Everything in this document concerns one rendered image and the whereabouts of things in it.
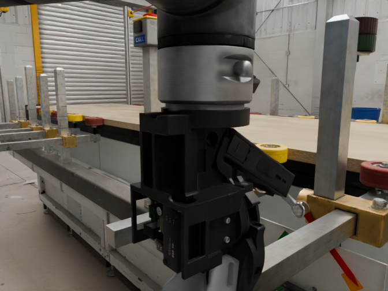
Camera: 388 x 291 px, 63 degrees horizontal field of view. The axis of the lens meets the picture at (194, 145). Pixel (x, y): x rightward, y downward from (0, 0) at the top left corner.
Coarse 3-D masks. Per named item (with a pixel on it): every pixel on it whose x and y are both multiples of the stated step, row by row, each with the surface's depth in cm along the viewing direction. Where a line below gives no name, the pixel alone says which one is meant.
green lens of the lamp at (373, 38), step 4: (360, 36) 47; (364, 36) 47; (368, 36) 47; (372, 36) 47; (376, 36) 48; (360, 40) 47; (364, 40) 47; (368, 40) 47; (372, 40) 47; (360, 44) 47; (364, 44) 47; (368, 44) 47; (372, 44) 48; (360, 48) 47; (364, 48) 47; (368, 48) 47; (372, 48) 48
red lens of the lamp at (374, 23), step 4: (360, 20) 47; (364, 20) 47; (368, 20) 47; (372, 20) 47; (376, 20) 47; (360, 24) 47; (364, 24) 47; (368, 24) 47; (372, 24) 47; (376, 24) 47; (360, 28) 47; (364, 28) 47; (368, 28) 47; (372, 28) 47; (376, 28) 48; (360, 32) 47; (364, 32) 47; (368, 32) 47; (372, 32) 47; (376, 32) 48
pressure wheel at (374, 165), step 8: (360, 168) 57; (368, 168) 55; (376, 168) 54; (384, 168) 54; (360, 176) 57; (368, 176) 55; (376, 176) 53; (384, 176) 53; (368, 184) 55; (376, 184) 54; (384, 184) 53
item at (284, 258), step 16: (368, 192) 55; (384, 192) 55; (320, 224) 42; (336, 224) 42; (352, 224) 45; (288, 240) 38; (304, 240) 38; (320, 240) 39; (336, 240) 42; (272, 256) 34; (288, 256) 34; (304, 256) 37; (320, 256) 40; (272, 272) 33; (288, 272) 35; (256, 288) 31; (272, 288) 33
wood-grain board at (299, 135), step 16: (80, 112) 191; (96, 112) 191; (112, 112) 191; (128, 112) 191; (128, 128) 133; (240, 128) 113; (256, 128) 113; (272, 128) 113; (288, 128) 113; (304, 128) 113; (352, 128) 113; (368, 128) 113; (384, 128) 113; (288, 144) 80; (304, 144) 80; (352, 144) 80; (368, 144) 80; (384, 144) 80; (304, 160) 73; (352, 160) 65; (368, 160) 63; (384, 160) 63
